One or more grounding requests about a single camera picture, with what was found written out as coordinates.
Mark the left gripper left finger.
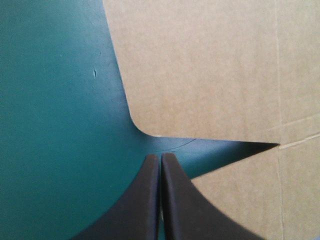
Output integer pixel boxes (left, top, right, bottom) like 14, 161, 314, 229
70, 154, 161, 240

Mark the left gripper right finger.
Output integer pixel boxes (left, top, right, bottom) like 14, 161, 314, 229
161, 152, 264, 240

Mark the brown cardboard box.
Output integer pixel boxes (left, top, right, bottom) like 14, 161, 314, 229
102, 0, 320, 240

